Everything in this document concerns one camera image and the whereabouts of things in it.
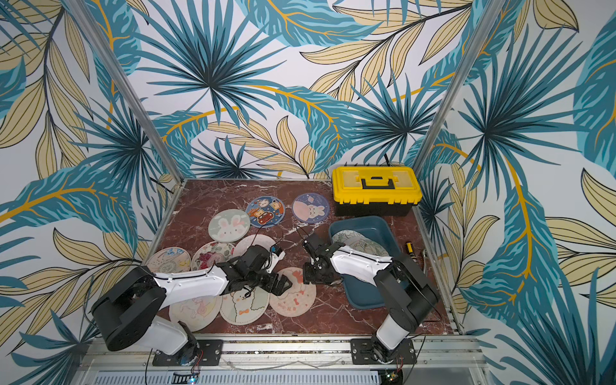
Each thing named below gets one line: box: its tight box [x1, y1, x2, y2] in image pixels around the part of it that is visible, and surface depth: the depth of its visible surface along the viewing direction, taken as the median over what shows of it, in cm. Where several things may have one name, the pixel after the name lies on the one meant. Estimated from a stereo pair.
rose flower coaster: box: [190, 241, 236, 271], surface depth 97 cm
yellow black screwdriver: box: [405, 242, 418, 261], surface depth 97 cm
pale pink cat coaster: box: [168, 295, 223, 333], surface depth 82 cm
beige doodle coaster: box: [145, 246, 192, 274], surface depth 95 cm
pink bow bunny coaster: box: [269, 267, 317, 317], surface depth 86 cm
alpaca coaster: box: [219, 285, 271, 325], surface depth 83 cm
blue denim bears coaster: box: [245, 195, 286, 229], surface depth 109 cm
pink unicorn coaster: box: [232, 233, 276, 259], surface depth 100 cm
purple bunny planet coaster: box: [291, 192, 331, 224], surface depth 112 cm
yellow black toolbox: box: [332, 166, 423, 217], surface depth 97 cm
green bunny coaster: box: [207, 208, 252, 244], surface depth 105 cm
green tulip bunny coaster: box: [332, 230, 390, 258], surface depth 102 cm
